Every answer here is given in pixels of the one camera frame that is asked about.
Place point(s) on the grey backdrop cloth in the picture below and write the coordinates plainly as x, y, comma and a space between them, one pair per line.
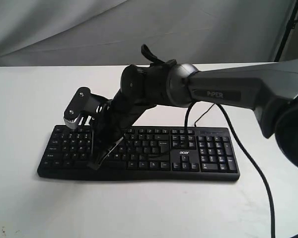
111, 32

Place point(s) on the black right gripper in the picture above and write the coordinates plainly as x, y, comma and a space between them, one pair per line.
116, 116

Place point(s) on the black acer keyboard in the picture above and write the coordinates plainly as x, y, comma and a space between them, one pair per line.
148, 153

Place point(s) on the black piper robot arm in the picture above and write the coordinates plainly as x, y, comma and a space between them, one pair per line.
269, 90

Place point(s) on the black stand pole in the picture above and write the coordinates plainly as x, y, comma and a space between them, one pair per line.
286, 30

